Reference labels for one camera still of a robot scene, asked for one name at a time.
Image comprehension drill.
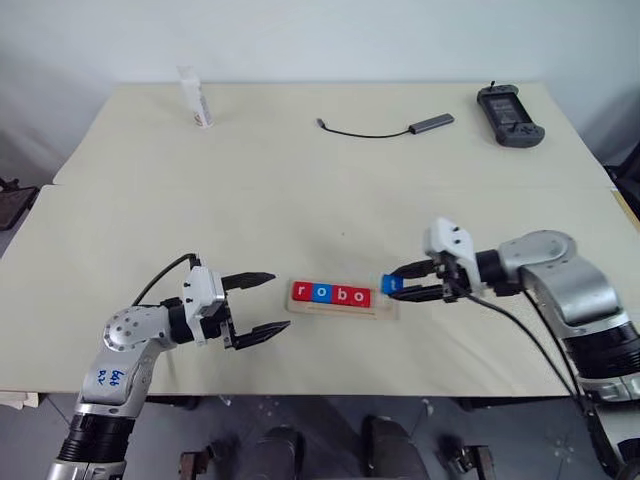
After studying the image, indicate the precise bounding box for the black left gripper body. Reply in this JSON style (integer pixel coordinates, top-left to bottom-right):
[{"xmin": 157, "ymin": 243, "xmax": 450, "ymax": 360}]
[{"xmin": 199, "ymin": 287, "xmax": 241, "ymax": 351}]

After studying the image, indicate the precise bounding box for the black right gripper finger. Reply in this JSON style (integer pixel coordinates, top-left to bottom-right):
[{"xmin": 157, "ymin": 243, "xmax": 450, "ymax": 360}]
[
  {"xmin": 392, "ymin": 258, "xmax": 437, "ymax": 279},
  {"xmin": 391, "ymin": 283, "xmax": 446, "ymax": 304}
]

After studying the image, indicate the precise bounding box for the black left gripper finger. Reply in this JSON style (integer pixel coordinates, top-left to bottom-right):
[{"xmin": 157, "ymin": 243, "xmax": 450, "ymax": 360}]
[
  {"xmin": 221, "ymin": 271, "xmax": 277, "ymax": 292},
  {"xmin": 233, "ymin": 320, "xmax": 292, "ymax": 350}
]

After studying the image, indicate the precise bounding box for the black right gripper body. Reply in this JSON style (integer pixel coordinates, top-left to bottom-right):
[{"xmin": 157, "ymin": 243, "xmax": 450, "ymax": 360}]
[{"xmin": 432, "ymin": 252, "xmax": 469, "ymax": 304}]

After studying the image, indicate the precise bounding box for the light wooden letter tray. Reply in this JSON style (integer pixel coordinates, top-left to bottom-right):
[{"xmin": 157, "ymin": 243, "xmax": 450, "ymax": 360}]
[{"xmin": 285, "ymin": 279, "xmax": 401, "ymax": 321}]

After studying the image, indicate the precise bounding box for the dark rounded shape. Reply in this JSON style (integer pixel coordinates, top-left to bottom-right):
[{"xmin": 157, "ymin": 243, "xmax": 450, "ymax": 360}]
[
  {"xmin": 360, "ymin": 413, "xmax": 429, "ymax": 480},
  {"xmin": 252, "ymin": 424, "xmax": 306, "ymax": 480}
]

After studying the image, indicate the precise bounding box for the black handheld controller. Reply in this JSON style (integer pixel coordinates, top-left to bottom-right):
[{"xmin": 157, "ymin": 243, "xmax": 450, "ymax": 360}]
[{"xmin": 475, "ymin": 79, "xmax": 547, "ymax": 149}]

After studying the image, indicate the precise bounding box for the white plastic tube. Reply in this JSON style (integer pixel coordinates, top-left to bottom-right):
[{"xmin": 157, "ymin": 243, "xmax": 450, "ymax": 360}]
[{"xmin": 178, "ymin": 64, "xmax": 214, "ymax": 129}]

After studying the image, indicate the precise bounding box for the light wooden board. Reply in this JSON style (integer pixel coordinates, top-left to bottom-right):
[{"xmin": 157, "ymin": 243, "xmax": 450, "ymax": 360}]
[{"xmin": 0, "ymin": 391, "xmax": 40, "ymax": 410}]

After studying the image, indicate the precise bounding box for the dark object beside table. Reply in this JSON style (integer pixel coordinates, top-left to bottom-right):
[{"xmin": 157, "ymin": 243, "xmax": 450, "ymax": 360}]
[{"xmin": 0, "ymin": 177, "xmax": 40, "ymax": 232}]

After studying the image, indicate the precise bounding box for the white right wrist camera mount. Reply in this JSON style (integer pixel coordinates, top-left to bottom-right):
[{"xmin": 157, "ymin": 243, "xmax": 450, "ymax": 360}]
[{"xmin": 422, "ymin": 216, "xmax": 484, "ymax": 301}]

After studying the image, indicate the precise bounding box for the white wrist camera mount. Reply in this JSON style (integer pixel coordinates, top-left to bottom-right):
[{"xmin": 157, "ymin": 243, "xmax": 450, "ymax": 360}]
[
  {"xmin": 182, "ymin": 265, "xmax": 226, "ymax": 347},
  {"xmin": 422, "ymin": 216, "xmax": 484, "ymax": 301}
]

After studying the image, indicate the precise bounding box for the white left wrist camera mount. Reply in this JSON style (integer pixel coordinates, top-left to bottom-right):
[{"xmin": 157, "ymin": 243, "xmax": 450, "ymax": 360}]
[{"xmin": 182, "ymin": 265, "xmax": 226, "ymax": 347}]

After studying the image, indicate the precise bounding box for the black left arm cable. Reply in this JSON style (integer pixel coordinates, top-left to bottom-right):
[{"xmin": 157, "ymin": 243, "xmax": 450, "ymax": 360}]
[{"xmin": 131, "ymin": 253, "xmax": 202, "ymax": 307}]

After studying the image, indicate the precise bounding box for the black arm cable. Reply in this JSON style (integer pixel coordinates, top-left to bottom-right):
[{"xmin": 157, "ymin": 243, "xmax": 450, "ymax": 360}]
[
  {"xmin": 519, "ymin": 287, "xmax": 601, "ymax": 451},
  {"xmin": 131, "ymin": 253, "xmax": 202, "ymax": 307},
  {"xmin": 462, "ymin": 291, "xmax": 594, "ymax": 416}
]

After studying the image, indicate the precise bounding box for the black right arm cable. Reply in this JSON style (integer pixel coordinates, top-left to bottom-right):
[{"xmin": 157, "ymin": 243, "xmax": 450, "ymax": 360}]
[
  {"xmin": 519, "ymin": 287, "xmax": 601, "ymax": 451},
  {"xmin": 462, "ymin": 291, "xmax": 594, "ymax": 416}
]

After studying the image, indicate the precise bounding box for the metal floor bracket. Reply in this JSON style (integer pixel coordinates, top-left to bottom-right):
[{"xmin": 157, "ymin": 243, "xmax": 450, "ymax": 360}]
[
  {"xmin": 177, "ymin": 447, "xmax": 214, "ymax": 480},
  {"xmin": 437, "ymin": 439, "xmax": 496, "ymax": 480}
]

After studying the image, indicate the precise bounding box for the grey usb hub with cable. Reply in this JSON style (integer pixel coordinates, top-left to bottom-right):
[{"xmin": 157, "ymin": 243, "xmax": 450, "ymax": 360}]
[{"xmin": 314, "ymin": 112, "xmax": 456, "ymax": 139}]

